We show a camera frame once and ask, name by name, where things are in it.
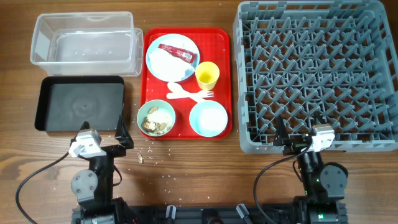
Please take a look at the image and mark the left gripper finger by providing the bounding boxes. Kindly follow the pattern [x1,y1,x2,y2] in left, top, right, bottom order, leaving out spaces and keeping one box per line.
[70,121,90,146]
[114,115,134,149]

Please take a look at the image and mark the green bowl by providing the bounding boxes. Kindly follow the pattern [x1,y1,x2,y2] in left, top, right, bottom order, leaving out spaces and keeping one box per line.
[136,100,176,138]

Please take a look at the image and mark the rice and food scraps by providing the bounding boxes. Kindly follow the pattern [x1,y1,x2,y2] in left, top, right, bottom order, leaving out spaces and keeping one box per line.
[141,106,173,136]

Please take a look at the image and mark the white plastic spoon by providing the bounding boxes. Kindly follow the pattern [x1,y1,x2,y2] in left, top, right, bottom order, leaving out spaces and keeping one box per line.
[167,82,203,103]

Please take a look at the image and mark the light blue bowl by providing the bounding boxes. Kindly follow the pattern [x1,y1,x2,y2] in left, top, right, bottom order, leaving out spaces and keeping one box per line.
[189,100,228,138]

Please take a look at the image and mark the white napkin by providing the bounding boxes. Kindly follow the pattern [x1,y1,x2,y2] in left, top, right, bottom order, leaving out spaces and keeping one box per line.
[149,49,194,82]

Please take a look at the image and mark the white plastic fork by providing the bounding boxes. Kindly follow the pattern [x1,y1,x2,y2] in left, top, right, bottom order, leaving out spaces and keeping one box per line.
[166,90,214,99]

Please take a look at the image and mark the yellow plastic cup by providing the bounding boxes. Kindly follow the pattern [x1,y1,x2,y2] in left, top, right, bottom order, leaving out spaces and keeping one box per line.
[195,62,220,90]

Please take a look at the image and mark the red snack wrapper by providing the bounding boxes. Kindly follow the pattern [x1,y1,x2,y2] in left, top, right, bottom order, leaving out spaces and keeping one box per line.
[158,44,197,63]

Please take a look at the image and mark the large light blue plate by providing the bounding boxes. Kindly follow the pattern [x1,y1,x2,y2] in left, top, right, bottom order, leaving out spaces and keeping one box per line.
[146,34,200,82]

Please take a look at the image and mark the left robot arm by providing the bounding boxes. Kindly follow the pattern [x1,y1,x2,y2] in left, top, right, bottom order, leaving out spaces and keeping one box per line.
[68,116,138,224]

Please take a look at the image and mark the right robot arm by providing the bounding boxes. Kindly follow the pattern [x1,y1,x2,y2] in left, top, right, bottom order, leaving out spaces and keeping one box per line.
[274,113,348,223]

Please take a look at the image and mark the black food waste tray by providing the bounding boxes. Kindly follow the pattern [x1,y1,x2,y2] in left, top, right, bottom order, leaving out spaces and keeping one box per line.
[34,76,124,132]

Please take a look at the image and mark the grey dishwasher rack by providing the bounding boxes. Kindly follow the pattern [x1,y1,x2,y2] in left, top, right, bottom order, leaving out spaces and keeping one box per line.
[233,1,397,154]

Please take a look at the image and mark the clear plastic waste bin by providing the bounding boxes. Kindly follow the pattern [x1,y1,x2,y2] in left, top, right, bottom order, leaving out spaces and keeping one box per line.
[30,11,144,77]

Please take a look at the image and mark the food crumb on table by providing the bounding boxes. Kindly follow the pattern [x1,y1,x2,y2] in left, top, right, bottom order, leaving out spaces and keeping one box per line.
[138,154,144,164]

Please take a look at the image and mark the red serving tray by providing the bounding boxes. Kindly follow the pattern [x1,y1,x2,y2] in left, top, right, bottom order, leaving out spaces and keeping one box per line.
[140,27,233,140]

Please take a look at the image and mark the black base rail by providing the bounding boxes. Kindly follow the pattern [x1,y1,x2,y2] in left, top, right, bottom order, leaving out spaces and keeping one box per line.
[71,203,348,224]

